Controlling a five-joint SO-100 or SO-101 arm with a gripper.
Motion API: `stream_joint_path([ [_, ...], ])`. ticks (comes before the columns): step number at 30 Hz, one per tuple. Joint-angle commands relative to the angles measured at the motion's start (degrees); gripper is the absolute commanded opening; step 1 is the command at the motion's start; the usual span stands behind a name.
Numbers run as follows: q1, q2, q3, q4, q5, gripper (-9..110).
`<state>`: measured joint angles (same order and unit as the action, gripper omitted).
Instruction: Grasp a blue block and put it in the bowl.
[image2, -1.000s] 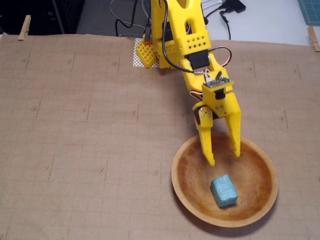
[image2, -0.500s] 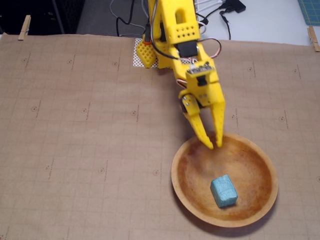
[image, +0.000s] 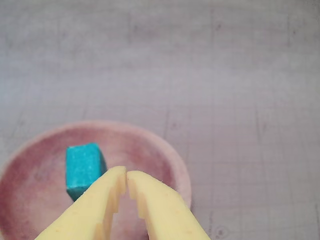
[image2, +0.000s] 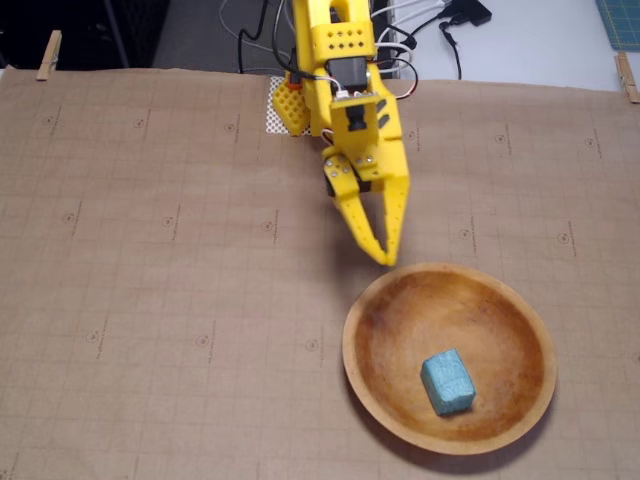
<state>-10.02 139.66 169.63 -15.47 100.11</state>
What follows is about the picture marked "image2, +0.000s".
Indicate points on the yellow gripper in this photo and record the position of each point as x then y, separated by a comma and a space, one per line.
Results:
389, 172

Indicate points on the blue block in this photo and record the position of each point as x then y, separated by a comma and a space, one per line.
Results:
447, 382

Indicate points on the yellow robot base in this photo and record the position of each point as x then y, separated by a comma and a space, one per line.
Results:
295, 112

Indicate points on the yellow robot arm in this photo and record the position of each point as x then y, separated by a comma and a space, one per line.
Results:
320, 45

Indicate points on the round wooden bowl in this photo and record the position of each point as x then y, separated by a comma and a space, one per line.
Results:
400, 340

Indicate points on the white perforated mesh pad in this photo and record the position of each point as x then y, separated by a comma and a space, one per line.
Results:
274, 122

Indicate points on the black adapter box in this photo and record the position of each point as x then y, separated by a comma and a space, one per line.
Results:
475, 12

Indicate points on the brown grid paper mat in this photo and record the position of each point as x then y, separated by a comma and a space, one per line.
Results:
150, 350

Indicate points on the wooden clothespin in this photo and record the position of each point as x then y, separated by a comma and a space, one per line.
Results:
627, 80
50, 55

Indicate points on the green cutting mat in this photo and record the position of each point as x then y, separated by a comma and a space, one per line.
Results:
622, 22

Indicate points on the black furniture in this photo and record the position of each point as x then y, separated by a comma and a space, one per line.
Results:
85, 30

